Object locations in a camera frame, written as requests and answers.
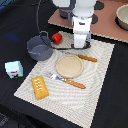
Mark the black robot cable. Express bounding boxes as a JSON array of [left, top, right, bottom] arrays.
[[35, 0, 75, 51]]

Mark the beige woven placemat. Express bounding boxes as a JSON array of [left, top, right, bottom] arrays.
[[14, 31, 114, 128]]

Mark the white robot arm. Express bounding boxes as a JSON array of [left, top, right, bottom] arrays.
[[72, 0, 96, 48]]

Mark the cream bowl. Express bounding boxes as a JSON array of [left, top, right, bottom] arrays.
[[116, 4, 128, 31]]

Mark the knife with orange handle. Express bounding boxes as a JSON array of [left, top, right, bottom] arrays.
[[60, 50, 98, 62]]

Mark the small milk carton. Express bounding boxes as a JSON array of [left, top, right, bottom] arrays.
[[5, 61, 23, 79]]

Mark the small grey saucepan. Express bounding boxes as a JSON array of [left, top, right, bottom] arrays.
[[59, 8, 72, 20]]

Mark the fork with orange handle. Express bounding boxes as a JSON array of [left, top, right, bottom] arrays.
[[46, 73, 86, 89]]

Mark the round beige plate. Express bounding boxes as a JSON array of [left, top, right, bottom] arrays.
[[56, 54, 83, 78]]

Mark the red toy pepper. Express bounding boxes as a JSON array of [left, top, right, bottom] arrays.
[[51, 33, 62, 44]]

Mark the large grey pot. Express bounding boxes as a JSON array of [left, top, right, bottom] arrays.
[[27, 31, 53, 61]]

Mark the yellow toy pastry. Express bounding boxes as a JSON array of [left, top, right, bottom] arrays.
[[31, 76, 49, 100]]

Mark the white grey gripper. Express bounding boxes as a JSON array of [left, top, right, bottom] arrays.
[[72, 17, 92, 48]]

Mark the pink toy stove board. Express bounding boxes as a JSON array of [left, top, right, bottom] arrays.
[[48, 2, 128, 42]]

